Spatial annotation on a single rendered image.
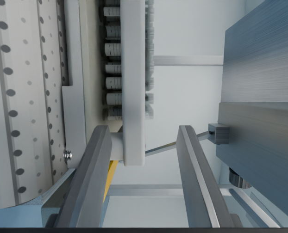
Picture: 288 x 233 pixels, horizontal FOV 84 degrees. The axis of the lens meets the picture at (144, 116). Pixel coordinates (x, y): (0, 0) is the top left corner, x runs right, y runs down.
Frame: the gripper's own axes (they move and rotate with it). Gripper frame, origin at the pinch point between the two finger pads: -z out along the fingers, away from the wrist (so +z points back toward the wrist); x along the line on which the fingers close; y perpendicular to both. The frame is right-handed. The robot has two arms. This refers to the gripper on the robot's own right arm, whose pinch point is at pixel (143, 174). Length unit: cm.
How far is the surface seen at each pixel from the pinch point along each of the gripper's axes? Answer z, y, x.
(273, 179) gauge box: -4.1, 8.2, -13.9
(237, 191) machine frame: -49, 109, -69
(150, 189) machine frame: -52, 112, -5
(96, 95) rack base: -8.3, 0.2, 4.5
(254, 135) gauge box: -9.2, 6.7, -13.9
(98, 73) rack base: -10.4, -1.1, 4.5
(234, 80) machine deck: -49, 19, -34
